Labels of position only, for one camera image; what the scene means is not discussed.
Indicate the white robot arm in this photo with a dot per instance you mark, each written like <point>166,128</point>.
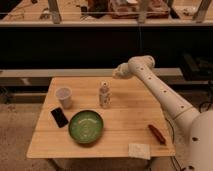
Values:
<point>196,126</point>

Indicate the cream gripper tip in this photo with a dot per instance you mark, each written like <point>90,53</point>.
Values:
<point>121,71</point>

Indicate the beige sponge cloth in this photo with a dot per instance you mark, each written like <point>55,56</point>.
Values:
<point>139,151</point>

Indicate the long wooden shelf bench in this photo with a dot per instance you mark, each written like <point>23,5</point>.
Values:
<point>42,77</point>

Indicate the small white patterned bottle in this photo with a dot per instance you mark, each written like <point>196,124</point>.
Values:
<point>104,95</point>

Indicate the red brown oblong tool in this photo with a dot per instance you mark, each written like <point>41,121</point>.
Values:
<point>157,134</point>

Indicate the green ceramic bowl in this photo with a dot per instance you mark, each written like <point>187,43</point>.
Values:
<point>86,127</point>

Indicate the black smartphone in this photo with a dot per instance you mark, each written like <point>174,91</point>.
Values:
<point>59,117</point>

